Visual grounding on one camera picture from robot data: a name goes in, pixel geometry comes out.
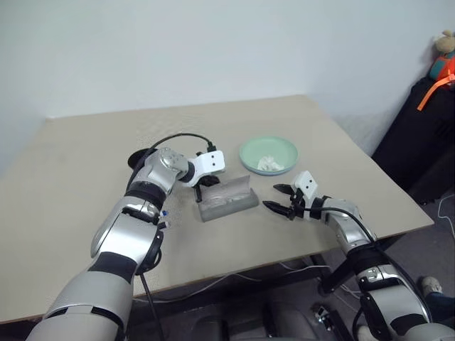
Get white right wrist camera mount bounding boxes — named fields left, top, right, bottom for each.
left=290, top=170, right=319, bottom=203

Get clear plastic bag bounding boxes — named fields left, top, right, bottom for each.
left=194, top=173, right=259, bottom=223

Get white floor cable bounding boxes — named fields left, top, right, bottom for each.
left=436, top=194, right=455, bottom=246

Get person's grey shoe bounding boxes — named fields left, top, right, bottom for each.
left=421, top=276, right=444, bottom=295

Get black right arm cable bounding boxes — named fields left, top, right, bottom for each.
left=304, top=207, right=433, bottom=341

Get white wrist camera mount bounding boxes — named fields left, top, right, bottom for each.
left=290, top=170, right=319, bottom=203
left=194, top=151, right=226, bottom=188

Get clear plastic glasses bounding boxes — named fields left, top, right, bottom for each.
left=204, top=191, right=237, bottom=207

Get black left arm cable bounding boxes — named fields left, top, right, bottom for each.
left=131, top=133, right=218, bottom=341

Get black suitcase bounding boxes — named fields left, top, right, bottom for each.
left=370, top=76, right=455, bottom=206

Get black rounded seat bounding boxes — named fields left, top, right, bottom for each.
left=209, top=298, right=356, bottom=341

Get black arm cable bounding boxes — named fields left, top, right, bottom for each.
left=304, top=207, right=433, bottom=341
left=131, top=133, right=218, bottom=341

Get white tissue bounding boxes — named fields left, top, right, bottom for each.
left=256, top=154, right=285, bottom=171

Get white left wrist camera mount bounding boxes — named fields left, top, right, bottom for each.
left=194, top=151, right=226, bottom=188

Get small silver metal part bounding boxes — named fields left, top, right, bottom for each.
left=311, top=304, right=330, bottom=325

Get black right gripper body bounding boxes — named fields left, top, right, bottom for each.
left=287, top=187, right=307, bottom=220

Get plush toy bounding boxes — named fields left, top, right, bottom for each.
left=429, top=29, right=455, bottom=82

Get black table leg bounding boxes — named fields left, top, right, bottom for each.
left=318, top=244, right=378, bottom=296

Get green plastic plate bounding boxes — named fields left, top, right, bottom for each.
left=238, top=137, right=299, bottom=177

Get person's jeans leg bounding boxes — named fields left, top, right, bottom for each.
left=424, top=290, right=455, bottom=323

